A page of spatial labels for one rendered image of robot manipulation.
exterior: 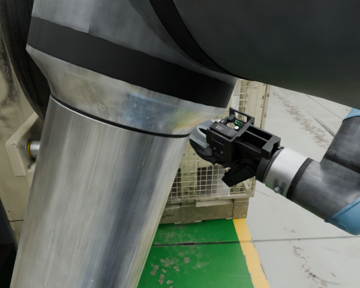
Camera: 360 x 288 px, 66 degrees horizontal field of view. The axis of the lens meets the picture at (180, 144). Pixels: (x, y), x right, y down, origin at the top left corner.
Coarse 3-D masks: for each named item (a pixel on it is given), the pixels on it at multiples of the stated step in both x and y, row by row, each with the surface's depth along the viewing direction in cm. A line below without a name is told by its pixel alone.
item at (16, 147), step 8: (32, 120) 77; (40, 120) 80; (24, 128) 72; (32, 128) 74; (40, 128) 80; (16, 136) 68; (24, 136) 69; (32, 136) 74; (40, 136) 79; (8, 144) 65; (16, 144) 65; (24, 144) 69; (8, 152) 65; (16, 152) 66; (24, 152) 69; (16, 160) 67; (24, 160) 68; (32, 160) 72; (16, 168) 68; (24, 168) 68; (16, 176) 69; (24, 176) 69
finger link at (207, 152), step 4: (192, 140) 55; (192, 144) 56; (196, 144) 54; (196, 148) 54; (200, 148) 54; (204, 148) 53; (208, 148) 53; (196, 152) 54; (200, 152) 53; (204, 152) 53; (208, 152) 52; (212, 152) 53; (200, 156) 54; (204, 156) 52; (208, 156) 52; (212, 156) 52; (208, 160) 53; (212, 160) 52; (216, 160) 52
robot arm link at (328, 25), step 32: (192, 0) 7; (224, 0) 7; (256, 0) 6; (288, 0) 6; (320, 0) 6; (352, 0) 5; (192, 32) 9; (224, 32) 8; (256, 32) 7; (288, 32) 6; (320, 32) 6; (352, 32) 6; (224, 64) 9; (256, 64) 8; (288, 64) 7; (320, 64) 7; (352, 64) 6; (320, 96) 9; (352, 96) 8
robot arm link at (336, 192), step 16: (304, 176) 41; (320, 176) 41; (336, 176) 39; (352, 176) 38; (288, 192) 43; (304, 192) 41; (320, 192) 40; (336, 192) 39; (352, 192) 38; (304, 208) 43; (320, 208) 40; (336, 208) 39; (352, 208) 38; (336, 224) 40; (352, 224) 38
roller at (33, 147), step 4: (40, 140) 72; (32, 144) 70; (36, 144) 70; (28, 148) 70; (32, 148) 70; (36, 148) 70; (32, 152) 70; (36, 152) 70; (32, 156) 71; (36, 156) 71
